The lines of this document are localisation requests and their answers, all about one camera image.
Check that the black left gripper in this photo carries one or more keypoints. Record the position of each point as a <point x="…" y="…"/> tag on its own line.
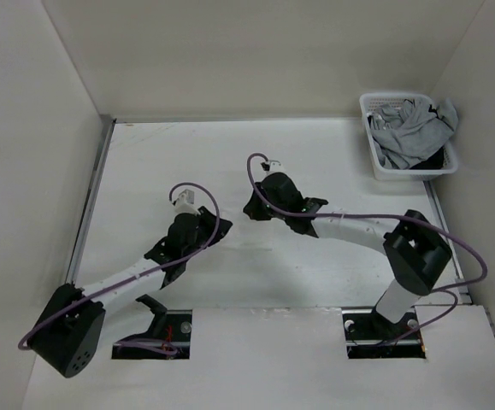
<point x="210" y="222"/>

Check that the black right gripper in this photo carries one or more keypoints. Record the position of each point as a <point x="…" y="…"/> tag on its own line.
<point x="252" y="209"/>

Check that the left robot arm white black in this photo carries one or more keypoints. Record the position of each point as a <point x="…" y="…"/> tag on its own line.
<point x="67" y="333"/>

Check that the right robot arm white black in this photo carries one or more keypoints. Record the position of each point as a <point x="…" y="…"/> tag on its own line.
<point x="416" y="253"/>

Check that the grey tank top in basket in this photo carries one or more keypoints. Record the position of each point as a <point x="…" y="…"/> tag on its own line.
<point x="406" y="136"/>

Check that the white plastic laundry basket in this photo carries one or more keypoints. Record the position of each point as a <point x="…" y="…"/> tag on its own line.
<point x="369" y="102"/>

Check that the black garment in basket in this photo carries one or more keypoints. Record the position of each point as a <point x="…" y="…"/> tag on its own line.
<point x="434" y="162"/>

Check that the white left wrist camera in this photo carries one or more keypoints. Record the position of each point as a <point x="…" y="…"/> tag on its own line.
<point x="184" y="203"/>

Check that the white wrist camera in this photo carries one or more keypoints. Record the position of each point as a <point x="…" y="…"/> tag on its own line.
<point x="184" y="203"/>
<point x="272" y="166"/>

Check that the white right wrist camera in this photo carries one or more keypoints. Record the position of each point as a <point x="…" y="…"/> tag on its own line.
<point x="272" y="166"/>

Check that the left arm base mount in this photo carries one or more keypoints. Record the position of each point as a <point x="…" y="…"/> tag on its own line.
<point x="168" y="336"/>

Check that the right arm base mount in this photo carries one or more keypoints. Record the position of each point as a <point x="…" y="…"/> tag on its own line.
<point x="367" y="336"/>

